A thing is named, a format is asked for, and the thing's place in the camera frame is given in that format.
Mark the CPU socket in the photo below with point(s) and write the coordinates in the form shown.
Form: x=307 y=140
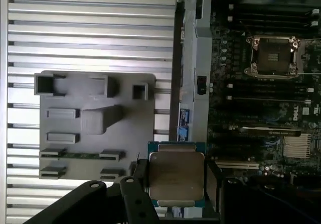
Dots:
x=272 y=57

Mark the green RAM stick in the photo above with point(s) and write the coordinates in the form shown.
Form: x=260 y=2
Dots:
x=79 y=155

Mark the green motherboard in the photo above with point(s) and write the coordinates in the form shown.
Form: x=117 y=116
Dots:
x=276 y=113

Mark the black graphics card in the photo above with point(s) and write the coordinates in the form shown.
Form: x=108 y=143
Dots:
x=270 y=131

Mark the metal socket cover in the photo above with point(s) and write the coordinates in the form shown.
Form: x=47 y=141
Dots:
x=302 y=55

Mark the white expansion slot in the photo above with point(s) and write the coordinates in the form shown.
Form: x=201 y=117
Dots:
x=238 y=164

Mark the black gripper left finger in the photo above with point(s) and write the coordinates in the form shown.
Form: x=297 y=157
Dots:
x=133 y=204

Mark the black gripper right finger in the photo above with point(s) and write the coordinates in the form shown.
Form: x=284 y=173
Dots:
x=240 y=204

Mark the thin metal locking lever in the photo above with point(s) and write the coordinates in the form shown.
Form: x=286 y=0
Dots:
x=245 y=27

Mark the grey parts rack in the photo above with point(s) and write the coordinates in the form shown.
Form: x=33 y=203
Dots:
x=100 y=138

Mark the blue case latch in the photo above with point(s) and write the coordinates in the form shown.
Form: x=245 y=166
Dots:
x=183 y=133

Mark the black RAM slot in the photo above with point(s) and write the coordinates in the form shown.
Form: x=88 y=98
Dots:
x=270 y=87
x=270 y=20
x=270 y=99
x=270 y=9

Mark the silver green CPU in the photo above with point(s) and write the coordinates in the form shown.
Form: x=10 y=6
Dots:
x=175 y=173

